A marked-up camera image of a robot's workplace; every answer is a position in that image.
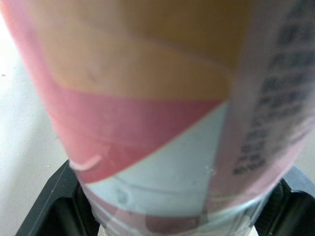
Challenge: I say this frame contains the pink orange patterned tube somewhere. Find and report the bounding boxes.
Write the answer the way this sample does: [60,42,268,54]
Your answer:
[0,0,315,236]

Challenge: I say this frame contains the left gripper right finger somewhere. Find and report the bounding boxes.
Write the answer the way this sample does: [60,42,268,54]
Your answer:
[253,181,293,236]

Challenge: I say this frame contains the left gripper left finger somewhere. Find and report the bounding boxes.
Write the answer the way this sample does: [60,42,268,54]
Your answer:
[72,182,103,236]

